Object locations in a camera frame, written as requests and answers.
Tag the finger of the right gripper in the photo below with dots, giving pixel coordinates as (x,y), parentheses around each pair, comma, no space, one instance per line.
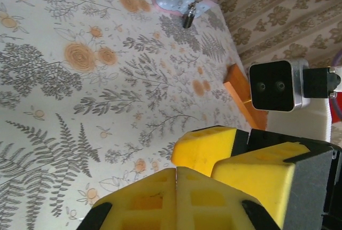
(256,176)
(203,147)

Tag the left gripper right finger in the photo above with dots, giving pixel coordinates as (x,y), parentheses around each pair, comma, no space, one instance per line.
(213,203)

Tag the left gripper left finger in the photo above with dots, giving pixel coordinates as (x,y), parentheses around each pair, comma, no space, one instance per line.
(139,203)

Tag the orange flat card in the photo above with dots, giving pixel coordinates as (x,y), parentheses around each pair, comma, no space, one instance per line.
(240,86)

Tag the floral tablecloth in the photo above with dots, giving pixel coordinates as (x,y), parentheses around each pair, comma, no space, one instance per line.
(80,107)

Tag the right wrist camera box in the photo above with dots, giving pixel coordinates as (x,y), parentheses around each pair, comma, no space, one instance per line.
(270,86)

